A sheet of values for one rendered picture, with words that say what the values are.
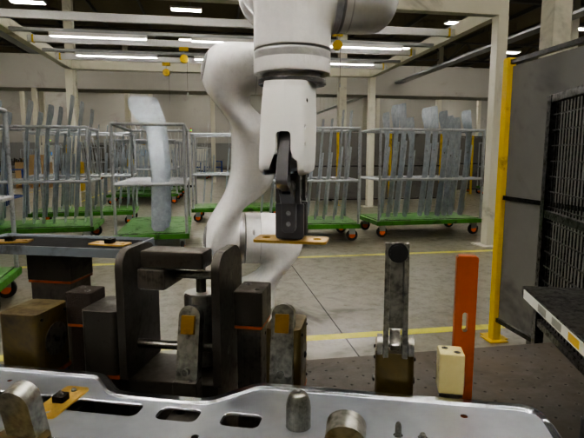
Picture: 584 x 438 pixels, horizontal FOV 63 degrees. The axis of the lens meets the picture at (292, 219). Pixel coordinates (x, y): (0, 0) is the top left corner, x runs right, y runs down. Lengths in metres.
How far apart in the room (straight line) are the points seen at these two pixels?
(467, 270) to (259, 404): 0.36
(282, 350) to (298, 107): 0.42
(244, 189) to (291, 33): 0.57
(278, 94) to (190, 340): 0.45
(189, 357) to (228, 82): 0.51
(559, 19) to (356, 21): 8.10
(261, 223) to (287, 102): 0.62
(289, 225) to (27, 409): 0.34
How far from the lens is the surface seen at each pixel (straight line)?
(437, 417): 0.72
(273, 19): 0.53
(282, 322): 0.78
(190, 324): 0.80
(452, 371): 0.76
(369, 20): 0.56
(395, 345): 0.76
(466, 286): 0.76
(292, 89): 0.51
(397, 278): 0.75
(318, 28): 0.53
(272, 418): 0.69
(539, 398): 1.52
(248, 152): 1.00
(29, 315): 0.93
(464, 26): 8.62
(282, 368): 0.80
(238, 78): 0.96
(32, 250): 1.09
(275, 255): 1.10
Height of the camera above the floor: 1.35
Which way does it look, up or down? 8 degrees down
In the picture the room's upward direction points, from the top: straight up
